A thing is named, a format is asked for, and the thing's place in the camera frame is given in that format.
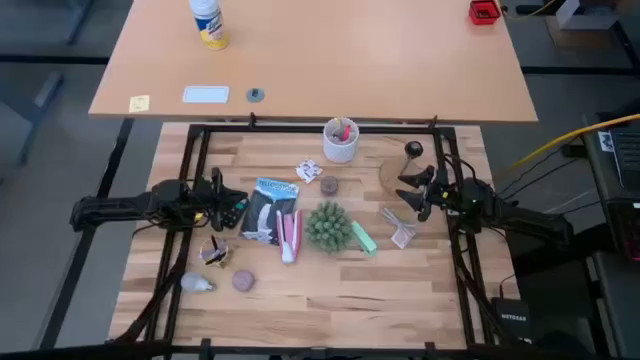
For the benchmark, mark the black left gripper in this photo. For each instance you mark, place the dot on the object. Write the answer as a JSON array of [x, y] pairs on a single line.
[[217, 200]]

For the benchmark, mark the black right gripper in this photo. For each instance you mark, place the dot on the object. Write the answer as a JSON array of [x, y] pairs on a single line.
[[442, 195]]

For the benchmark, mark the white lightbulb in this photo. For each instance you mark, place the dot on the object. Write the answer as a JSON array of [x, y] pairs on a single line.
[[192, 282]]

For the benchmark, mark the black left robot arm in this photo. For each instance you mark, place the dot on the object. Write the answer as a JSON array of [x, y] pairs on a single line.
[[115, 207]]

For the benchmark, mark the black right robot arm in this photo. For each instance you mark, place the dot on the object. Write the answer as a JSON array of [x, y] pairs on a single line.
[[525, 220]]

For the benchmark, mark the black calculator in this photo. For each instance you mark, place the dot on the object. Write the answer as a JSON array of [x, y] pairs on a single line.
[[232, 215]]

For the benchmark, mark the Yellowstone brochure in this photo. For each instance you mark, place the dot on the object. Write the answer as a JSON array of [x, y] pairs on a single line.
[[267, 210]]

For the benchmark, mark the clear plastic piece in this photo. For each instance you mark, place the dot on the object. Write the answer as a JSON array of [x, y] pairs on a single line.
[[401, 235]]

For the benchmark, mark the green eraser block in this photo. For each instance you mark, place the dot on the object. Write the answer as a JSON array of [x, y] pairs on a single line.
[[365, 239]]

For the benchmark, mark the pink and white stapler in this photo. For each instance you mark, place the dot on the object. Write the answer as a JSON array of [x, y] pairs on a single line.
[[290, 240]]

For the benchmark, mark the small printed card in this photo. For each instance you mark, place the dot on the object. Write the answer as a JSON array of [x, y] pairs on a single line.
[[308, 171]]

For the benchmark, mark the purple patterned jar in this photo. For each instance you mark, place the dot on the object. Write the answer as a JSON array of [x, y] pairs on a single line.
[[243, 281]]

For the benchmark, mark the white textured pen cup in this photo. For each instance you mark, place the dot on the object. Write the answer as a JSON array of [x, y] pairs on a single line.
[[340, 150]]

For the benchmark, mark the brown round jar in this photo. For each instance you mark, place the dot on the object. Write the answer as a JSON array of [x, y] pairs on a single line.
[[329, 186]]

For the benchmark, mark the red marker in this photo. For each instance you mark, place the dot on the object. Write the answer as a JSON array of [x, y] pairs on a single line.
[[346, 133]]

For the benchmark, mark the green succulent in grey pot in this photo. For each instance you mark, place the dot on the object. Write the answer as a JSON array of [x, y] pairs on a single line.
[[329, 227]]

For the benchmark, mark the grey desk grommet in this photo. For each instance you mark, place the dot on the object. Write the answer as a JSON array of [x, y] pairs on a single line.
[[255, 95]]

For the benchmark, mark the white rectangular card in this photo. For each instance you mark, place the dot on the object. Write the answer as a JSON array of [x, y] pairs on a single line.
[[206, 94]]

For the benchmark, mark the yellow sticky note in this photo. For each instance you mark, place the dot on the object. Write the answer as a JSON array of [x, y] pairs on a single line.
[[139, 104]]

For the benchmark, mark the beige desk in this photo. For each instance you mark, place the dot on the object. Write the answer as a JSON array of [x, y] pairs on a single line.
[[325, 65]]

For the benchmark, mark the black Netgear router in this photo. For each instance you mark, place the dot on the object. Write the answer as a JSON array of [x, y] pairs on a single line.
[[512, 317]]

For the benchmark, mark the disinfectant wipes canister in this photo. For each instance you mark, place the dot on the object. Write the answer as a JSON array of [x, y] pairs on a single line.
[[210, 25]]

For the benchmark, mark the red plastic box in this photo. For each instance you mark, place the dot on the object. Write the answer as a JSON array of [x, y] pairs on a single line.
[[484, 12]]

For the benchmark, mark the white printed label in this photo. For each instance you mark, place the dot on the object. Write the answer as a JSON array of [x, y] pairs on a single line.
[[606, 141]]

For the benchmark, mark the backlit black keyboard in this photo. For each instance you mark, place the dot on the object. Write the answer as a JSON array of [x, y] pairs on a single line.
[[627, 230]]

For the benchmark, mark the grey table leg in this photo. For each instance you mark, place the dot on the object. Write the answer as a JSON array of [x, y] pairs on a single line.
[[77, 20], [35, 105]]

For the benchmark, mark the white box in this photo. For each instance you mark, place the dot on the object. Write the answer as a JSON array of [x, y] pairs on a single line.
[[585, 15]]

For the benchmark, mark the black metal frame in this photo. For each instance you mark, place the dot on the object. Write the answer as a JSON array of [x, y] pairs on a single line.
[[320, 129]]

